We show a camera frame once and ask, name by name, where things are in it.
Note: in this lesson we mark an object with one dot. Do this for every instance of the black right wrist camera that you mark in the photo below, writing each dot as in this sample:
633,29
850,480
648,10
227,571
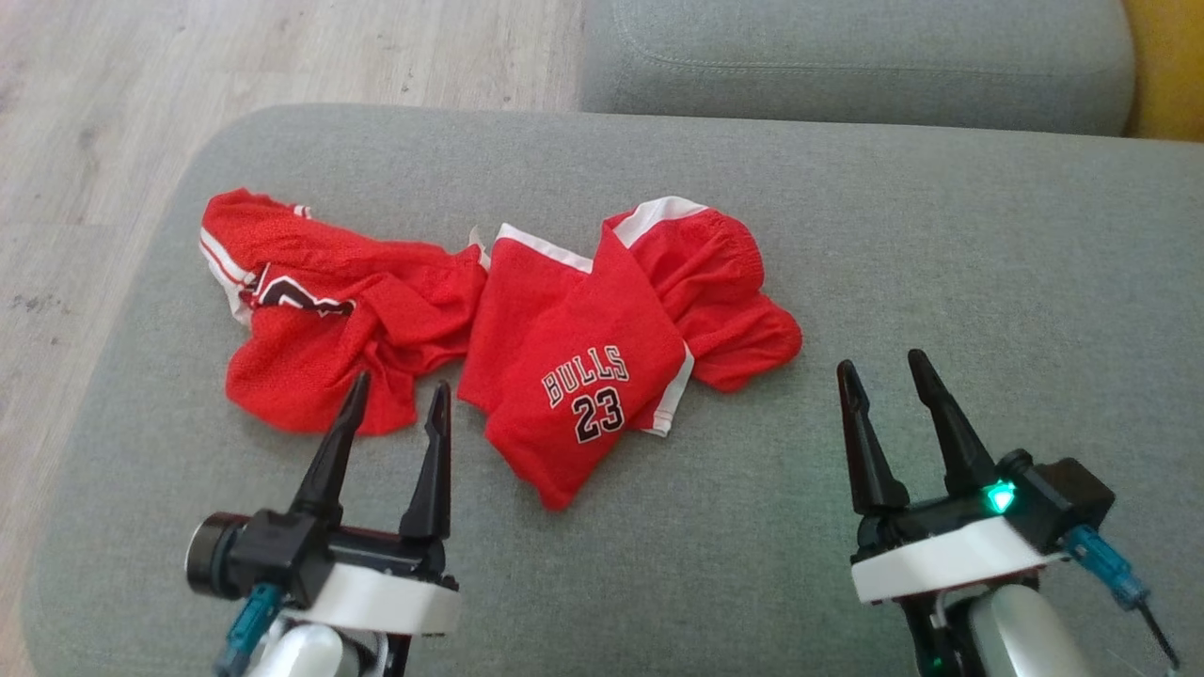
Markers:
1068,498

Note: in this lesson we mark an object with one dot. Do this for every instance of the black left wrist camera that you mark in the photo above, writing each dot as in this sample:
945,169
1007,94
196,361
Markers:
268,555

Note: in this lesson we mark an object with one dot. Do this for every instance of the grey sofa seat cushion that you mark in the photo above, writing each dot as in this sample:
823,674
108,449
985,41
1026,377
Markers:
715,583

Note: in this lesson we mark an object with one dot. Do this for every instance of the red Bulls 23 shorts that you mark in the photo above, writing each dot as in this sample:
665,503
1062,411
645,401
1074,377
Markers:
583,329

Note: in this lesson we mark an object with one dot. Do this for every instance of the red Bulls 23 jersey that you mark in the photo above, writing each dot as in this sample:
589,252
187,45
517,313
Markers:
320,367

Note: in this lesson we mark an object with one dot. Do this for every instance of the grey sofa back cushion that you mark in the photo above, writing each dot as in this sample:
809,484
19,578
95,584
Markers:
847,56

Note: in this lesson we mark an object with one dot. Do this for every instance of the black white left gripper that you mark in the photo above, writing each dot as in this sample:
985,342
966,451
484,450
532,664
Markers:
386,597

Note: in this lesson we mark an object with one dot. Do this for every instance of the yellow upholstered object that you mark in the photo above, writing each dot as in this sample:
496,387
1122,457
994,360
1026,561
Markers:
1171,66

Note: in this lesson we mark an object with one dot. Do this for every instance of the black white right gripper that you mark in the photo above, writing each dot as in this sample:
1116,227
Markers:
941,559

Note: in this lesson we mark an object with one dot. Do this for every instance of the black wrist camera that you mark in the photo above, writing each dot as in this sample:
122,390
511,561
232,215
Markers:
268,555
1068,498

